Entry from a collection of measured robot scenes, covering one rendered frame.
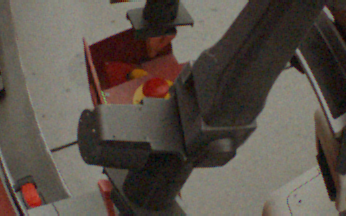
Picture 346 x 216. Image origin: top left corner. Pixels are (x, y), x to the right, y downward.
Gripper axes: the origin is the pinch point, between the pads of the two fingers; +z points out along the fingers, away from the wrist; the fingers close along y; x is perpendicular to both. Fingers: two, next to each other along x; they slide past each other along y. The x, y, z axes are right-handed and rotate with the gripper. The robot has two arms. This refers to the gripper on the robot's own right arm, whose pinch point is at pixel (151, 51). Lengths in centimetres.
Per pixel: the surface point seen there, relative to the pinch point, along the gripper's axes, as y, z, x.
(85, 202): 26, -15, 41
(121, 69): 3.5, 6.0, -3.0
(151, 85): 3.2, -1.9, 9.3
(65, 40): -10, 77, -93
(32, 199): 40, -44, 61
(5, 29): 32.1, -1.8, -18.7
